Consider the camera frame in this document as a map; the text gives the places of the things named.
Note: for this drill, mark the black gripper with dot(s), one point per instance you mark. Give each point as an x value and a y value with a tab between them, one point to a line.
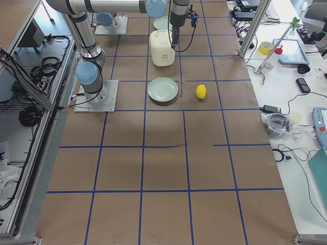
177	18

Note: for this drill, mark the white rice cooker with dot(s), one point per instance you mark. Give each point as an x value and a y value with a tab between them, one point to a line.
161	52

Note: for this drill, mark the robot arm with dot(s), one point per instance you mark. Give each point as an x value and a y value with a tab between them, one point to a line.
77	11

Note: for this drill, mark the left green plate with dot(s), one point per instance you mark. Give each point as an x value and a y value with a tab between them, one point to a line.
162	23

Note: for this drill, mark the green plate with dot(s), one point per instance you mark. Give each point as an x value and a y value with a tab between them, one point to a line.
162	89
162	23

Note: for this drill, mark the right green plate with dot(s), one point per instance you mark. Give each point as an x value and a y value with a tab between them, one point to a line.
162	89

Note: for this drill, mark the yellow lemon toy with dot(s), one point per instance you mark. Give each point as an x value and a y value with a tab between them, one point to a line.
201	91

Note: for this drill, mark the yellow tape roll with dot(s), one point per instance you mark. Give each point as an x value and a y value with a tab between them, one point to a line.
265	48

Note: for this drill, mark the blue teach pendant tablet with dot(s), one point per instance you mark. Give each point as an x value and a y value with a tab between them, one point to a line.
292	54

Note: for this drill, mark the black power adapter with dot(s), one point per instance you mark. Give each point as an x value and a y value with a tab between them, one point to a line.
270	109

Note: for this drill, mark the black smartphone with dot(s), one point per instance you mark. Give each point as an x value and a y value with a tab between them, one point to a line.
302	85

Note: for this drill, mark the plastic bag with cup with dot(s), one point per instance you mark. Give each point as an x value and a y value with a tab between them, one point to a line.
277	125

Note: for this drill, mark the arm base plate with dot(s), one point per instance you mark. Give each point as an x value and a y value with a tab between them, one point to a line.
109	24
104	102

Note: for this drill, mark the aluminium frame post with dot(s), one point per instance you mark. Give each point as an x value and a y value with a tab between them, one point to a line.
260	12

